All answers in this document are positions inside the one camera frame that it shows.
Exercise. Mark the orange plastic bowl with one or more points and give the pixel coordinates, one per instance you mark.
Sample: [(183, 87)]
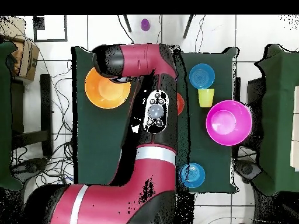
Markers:
[(105, 93)]

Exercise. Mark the pink plastic bowl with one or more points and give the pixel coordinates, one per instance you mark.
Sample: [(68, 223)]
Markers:
[(229, 123)]

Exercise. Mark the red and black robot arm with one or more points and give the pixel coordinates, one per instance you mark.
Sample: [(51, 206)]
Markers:
[(140, 60)]

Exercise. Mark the red plastic bowl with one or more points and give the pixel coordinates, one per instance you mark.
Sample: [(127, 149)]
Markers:
[(180, 103)]

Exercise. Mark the dark green table cloth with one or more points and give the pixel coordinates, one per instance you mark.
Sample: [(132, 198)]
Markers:
[(105, 140)]

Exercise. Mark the yellow plastic cup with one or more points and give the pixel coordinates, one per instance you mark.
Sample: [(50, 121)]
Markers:
[(206, 98)]

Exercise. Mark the blue plastic bowl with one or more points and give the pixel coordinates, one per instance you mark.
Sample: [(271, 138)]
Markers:
[(193, 176), (201, 76)]

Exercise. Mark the purple plastic cup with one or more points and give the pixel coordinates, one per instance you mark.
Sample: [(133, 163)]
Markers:
[(145, 25)]

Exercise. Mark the black tripod leg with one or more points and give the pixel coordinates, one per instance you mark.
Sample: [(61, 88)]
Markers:
[(188, 26), (127, 23)]

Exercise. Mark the black stand base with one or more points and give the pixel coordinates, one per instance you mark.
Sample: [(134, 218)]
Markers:
[(247, 169), (30, 166)]

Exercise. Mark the green cloth side table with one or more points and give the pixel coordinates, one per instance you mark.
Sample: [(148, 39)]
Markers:
[(280, 116), (4, 116)]

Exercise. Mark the cardboard box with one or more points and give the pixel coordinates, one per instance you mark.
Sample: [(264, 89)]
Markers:
[(28, 60)]

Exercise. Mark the white box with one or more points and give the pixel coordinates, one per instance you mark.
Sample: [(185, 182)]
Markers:
[(295, 140)]

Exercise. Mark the black chair frame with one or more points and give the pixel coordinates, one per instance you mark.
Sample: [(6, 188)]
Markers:
[(45, 105)]

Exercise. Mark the black square frame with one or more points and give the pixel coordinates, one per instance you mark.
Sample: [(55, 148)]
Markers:
[(66, 28)]

